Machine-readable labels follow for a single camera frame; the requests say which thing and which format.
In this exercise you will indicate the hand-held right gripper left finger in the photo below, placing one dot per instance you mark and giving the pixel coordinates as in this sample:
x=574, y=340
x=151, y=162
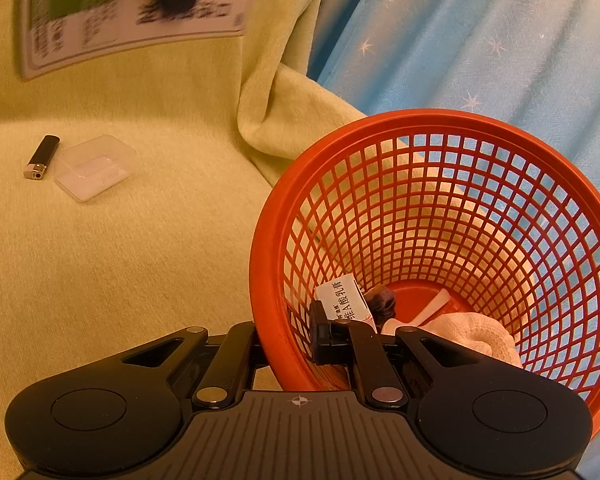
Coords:
x=235, y=355

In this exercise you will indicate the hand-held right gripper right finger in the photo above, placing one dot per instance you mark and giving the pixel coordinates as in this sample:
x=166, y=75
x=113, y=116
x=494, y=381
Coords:
x=316, y=332

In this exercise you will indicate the white ointment box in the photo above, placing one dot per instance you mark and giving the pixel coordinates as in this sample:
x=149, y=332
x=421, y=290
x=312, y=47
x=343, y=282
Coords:
x=347, y=300

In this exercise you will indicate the small brown spray bottle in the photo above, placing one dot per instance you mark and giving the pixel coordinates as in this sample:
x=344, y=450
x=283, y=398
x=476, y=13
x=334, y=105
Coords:
x=382, y=300

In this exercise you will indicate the green cardboard box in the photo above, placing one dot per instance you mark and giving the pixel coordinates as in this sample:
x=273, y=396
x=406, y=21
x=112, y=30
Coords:
x=105, y=25

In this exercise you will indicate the white sock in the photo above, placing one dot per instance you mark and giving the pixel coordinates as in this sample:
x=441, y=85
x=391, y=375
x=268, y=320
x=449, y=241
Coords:
x=475, y=332

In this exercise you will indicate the clear plastic tray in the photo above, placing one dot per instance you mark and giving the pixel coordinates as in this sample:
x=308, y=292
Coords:
x=95, y=170

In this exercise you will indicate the orange mesh plastic basket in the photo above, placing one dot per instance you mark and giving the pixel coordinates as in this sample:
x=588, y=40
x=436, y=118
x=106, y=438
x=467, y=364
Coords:
x=430, y=125

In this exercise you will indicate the yellow-green blanket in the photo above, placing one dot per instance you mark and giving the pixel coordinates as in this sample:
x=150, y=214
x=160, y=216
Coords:
x=130, y=260

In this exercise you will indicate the black lighter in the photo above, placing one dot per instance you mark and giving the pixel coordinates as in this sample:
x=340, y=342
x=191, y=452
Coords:
x=44, y=150

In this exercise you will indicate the blue star-print curtain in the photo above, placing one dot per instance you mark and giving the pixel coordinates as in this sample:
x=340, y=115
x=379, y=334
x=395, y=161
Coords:
x=455, y=35

